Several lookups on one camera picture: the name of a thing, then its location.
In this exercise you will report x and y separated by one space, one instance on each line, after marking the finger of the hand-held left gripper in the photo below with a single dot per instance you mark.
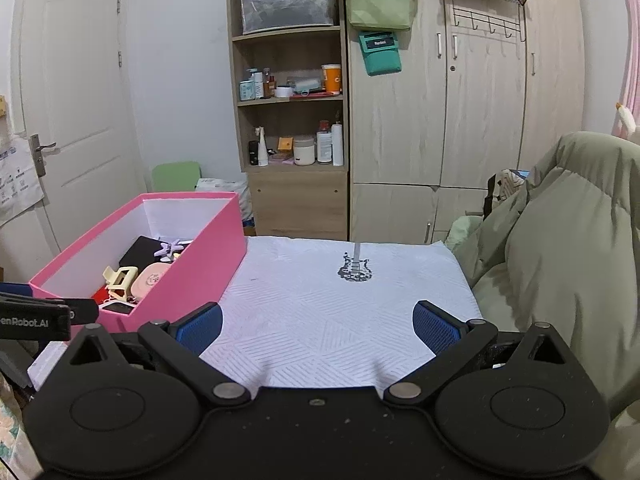
12 288
85 311

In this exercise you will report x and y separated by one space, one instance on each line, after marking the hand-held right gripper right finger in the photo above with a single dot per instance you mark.
435 325

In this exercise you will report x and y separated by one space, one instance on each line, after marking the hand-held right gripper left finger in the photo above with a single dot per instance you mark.
200 327

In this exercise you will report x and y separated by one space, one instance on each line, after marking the white pocket router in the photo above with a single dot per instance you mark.
117 307

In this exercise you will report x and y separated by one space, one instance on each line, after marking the beige claw hair clip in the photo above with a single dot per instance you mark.
120 282

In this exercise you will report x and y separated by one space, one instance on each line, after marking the pink round compact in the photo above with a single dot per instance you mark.
152 280

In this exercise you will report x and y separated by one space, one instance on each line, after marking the pink storage box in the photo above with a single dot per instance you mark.
200 260

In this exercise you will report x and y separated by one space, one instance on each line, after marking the purple hair clip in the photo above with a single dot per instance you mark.
170 250

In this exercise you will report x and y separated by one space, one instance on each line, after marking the black flat case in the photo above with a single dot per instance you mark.
140 252

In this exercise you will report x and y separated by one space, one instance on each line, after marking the white printed tote bag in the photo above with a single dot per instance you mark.
17 180

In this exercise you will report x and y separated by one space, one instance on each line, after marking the colourful printed blanket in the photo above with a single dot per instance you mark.
7 430

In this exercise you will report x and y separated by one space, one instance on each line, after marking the white patterned tablecloth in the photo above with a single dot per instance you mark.
310 320

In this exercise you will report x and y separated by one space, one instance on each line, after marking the white plastic bag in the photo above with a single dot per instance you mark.
220 187

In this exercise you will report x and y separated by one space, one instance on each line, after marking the green puffer jacket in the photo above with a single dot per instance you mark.
575 260

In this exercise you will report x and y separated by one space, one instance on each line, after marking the wooden bookshelf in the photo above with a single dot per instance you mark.
295 200

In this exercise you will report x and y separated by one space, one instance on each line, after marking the black bottle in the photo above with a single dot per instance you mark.
253 154

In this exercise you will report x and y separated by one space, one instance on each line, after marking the white spray bottle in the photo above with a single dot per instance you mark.
262 152

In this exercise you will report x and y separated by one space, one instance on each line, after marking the small orange box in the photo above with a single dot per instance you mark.
285 144

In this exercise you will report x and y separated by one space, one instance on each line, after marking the white jar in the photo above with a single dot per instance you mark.
303 152

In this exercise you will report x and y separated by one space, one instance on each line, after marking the white cylinder bottle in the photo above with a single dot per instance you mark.
338 145

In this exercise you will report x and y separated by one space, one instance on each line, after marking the red capped can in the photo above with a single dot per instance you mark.
324 145

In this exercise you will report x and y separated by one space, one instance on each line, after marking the wooden wardrobe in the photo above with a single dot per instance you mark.
480 110

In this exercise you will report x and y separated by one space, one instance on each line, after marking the white door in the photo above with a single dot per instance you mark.
80 60

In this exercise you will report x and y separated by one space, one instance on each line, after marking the light blue box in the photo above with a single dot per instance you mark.
246 91

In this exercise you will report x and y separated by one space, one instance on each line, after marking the white pump bottle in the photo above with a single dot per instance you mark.
258 86

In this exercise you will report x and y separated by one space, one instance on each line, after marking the brown bottle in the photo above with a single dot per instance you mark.
269 85

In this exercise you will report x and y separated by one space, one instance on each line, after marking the clear plastic pouch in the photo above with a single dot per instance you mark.
304 85

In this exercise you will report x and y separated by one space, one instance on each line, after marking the orange cup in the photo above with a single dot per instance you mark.
331 80

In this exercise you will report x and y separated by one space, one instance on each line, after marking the teal hanging organizer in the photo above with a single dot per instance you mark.
381 55

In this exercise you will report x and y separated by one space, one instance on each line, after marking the white plush toy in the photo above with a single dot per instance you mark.
626 122

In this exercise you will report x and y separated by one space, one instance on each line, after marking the metal hook rack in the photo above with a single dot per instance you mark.
490 15

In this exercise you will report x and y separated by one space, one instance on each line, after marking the green hanging pouch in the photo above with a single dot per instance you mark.
380 7

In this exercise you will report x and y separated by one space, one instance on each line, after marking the clear storage bin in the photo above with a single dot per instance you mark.
287 10

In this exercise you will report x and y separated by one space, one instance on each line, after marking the pink curtain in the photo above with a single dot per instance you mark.
631 35

